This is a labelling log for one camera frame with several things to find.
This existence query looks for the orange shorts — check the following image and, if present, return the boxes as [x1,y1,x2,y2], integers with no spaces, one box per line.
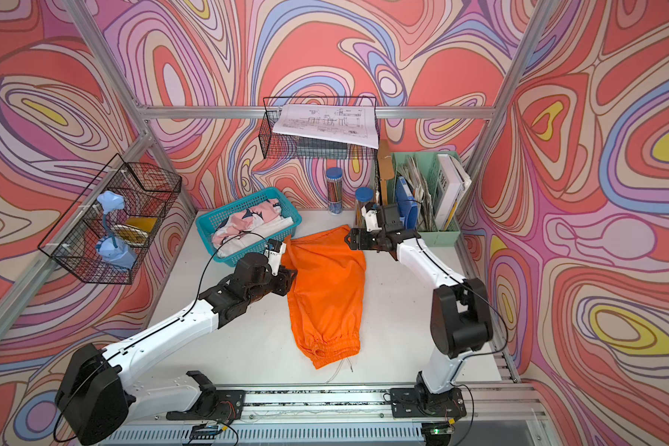
[282,225,366,369]

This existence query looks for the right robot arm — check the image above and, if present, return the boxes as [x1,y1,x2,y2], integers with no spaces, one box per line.
[345,204,494,421]

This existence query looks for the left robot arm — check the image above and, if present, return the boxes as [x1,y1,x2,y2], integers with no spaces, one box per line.
[55,252,297,445]

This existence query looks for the yellow roll in basket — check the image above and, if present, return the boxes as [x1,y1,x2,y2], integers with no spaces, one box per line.
[111,217,157,247]

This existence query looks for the blue folder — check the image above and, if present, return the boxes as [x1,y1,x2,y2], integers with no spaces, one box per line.
[395,177,419,230]

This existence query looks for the short clear tube blue lid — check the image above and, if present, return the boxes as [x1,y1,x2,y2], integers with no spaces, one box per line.
[355,187,375,228]

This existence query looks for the green desk organizer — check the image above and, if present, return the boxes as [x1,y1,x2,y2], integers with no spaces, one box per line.
[388,152,463,247]

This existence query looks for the pink white folded clothes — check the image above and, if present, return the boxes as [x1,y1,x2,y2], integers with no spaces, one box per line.
[211,199,294,258]

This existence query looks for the brown cardboard folder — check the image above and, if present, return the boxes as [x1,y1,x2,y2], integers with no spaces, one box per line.
[377,139,395,204]

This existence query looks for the white book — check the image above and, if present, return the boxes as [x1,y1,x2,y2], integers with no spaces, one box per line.
[434,153,471,232]

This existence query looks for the tall clear tube blue lid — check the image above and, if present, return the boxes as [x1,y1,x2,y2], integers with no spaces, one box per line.
[325,167,343,215]

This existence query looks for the white printed paper sheet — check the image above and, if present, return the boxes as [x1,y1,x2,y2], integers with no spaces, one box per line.
[272,104,379,150]

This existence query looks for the light blue desk lamp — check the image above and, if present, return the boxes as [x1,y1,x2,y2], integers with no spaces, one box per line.
[96,191,137,271]

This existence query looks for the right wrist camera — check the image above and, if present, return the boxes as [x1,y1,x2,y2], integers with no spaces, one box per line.
[361,203,381,232]

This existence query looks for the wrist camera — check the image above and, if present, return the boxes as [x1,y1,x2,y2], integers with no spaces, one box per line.
[265,239,286,276]
[361,203,381,232]

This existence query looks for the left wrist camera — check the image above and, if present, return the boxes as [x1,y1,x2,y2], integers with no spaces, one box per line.
[265,239,286,276]

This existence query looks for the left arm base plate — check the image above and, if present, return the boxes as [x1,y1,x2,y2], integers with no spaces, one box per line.
[167,371,246,424]

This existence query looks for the black wire basket back wall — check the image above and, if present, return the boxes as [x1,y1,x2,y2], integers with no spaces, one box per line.
[258,95,380,160]

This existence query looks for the black wire basket wall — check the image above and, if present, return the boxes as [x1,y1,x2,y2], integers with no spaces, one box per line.
[38,154,182,284]
[258,95,380,160]

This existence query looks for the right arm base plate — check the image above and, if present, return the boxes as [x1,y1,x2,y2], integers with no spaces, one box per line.
[386,385,468,421]

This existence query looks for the black wire basket left wall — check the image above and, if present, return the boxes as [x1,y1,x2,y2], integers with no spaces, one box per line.
[38,154,182,284]

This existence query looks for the aluminium rail front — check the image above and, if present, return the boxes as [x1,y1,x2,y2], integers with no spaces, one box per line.
[88,381,547,425]

